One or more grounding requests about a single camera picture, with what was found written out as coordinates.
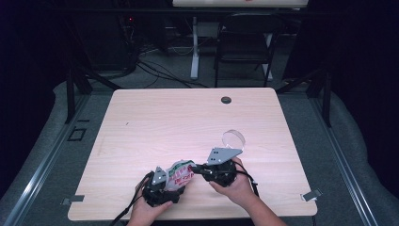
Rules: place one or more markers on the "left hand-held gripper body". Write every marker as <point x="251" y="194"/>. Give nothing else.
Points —
<point x="156" y="196"/>

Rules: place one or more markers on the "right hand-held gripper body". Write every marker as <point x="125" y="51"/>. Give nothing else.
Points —
<point x="222" y="174"/>

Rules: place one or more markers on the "pink plastic snack bag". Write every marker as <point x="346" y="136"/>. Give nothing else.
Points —
<point x="180" y="175"/>

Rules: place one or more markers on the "person's left hand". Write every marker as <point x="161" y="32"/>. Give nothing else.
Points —
<point x="144" y="212"/>

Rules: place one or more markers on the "person's right hand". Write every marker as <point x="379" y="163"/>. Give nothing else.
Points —
<point x="240" y="188"/>

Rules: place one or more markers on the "dark round table grommet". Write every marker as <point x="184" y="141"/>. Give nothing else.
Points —
<point x="226" y="100"/>

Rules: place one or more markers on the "grey tape strip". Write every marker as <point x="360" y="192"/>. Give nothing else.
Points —
<point x="73" y="199"/>
<point x="311" y="195"/>

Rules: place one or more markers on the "short black tape strip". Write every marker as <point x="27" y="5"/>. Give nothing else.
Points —
<point x="83" y="120"/>

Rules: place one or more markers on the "white desk leg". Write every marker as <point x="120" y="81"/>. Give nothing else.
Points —
<point x="195" y="56"/>

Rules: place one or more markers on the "black metal stand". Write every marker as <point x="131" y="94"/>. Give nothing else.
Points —
<point x="327" y="100"/>
<point x="71" y="94"/>

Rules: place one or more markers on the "black folding chair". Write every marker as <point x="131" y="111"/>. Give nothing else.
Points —
<point x="244" y="28"/>

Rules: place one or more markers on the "black equipment with red light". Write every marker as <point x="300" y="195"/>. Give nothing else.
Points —
<point x="106" y="40"/>

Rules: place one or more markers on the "aluminium floor rail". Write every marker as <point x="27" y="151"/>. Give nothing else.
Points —
<point x="47" y="160"/>
<point x="342" y="157"/>

